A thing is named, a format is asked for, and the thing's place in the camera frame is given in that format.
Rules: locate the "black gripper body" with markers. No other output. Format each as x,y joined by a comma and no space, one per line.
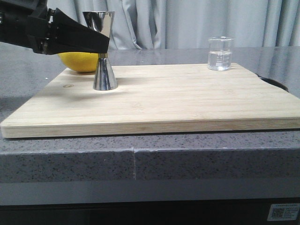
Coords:
26,23

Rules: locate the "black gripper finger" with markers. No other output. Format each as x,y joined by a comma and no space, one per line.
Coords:
67,35

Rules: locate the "steel double jigger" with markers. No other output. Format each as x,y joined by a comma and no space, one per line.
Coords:
102,22

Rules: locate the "small glass beaker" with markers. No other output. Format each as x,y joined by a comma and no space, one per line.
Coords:
220,53

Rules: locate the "yellow lemon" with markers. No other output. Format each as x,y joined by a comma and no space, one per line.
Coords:
79,61

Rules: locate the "grey curtain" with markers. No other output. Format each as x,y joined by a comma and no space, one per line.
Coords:
186,24

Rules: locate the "wooden cutting board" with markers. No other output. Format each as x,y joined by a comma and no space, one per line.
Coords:
155,99

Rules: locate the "white QR code label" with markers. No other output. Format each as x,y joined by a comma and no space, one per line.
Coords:
283,212

